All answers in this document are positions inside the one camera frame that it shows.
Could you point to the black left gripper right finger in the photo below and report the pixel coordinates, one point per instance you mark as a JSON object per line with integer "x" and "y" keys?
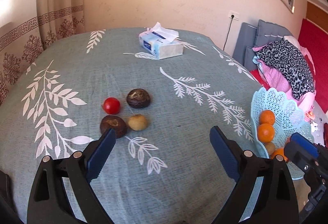
{"x": 264, "y": 190}

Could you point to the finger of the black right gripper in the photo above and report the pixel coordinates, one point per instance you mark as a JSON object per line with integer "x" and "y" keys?
{"x": 313, "y": 162}
{"x": 307, "y": 145}

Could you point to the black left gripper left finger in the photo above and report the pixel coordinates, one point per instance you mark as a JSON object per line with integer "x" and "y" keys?
{"x": 48, "y": 202}

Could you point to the orange mandarin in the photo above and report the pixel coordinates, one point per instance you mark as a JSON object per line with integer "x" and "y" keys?
{"x": 267, "y": 117}
{"x": 265, "y": 133}
{"x": 280, "y": 152}

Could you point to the brown kiwi in basket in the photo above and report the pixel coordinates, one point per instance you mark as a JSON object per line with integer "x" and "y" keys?
{"x": 270, "y": 147}

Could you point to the light blue plastic fruit basket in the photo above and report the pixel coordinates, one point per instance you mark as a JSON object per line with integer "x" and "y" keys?
{"x": 289, "y": 119}

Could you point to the pink blanket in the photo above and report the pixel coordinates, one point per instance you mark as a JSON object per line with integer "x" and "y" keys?
{"x": 306, "y": 103}

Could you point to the dark avocado near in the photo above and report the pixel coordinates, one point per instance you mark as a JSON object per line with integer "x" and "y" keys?
{"x": 115, "y": 123}

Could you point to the dark avocado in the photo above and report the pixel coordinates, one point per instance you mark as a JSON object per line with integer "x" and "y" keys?
{"x": 138, "y": 98}
{"x": 115, "y": 123}

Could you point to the leopard print cloth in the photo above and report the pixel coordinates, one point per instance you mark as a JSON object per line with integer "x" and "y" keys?
{"x": 283, "y": 60}

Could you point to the red tomato far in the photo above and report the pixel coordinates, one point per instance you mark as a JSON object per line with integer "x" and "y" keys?
{"x": 111, "y": 106}

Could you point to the yellowish small potato fruit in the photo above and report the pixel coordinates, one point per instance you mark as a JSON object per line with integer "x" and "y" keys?
{"x": 137, "y": 122}

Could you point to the grey blue sofa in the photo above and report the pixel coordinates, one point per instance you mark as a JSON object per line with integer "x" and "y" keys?
{"x": 251, "y": 36}

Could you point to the dark avocado far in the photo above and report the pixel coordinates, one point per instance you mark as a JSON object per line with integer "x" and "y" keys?
{"x": 138, "y": 98}

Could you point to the tissue box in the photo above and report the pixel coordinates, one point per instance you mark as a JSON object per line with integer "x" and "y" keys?
{"x": 162, "y": 43}

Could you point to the beige patterned curtain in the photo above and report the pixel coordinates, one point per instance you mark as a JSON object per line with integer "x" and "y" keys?
{"x": 28, "y": 28}

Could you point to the white wall socket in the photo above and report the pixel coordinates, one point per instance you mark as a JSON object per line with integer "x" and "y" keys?
{"x": 234, "y": 15}

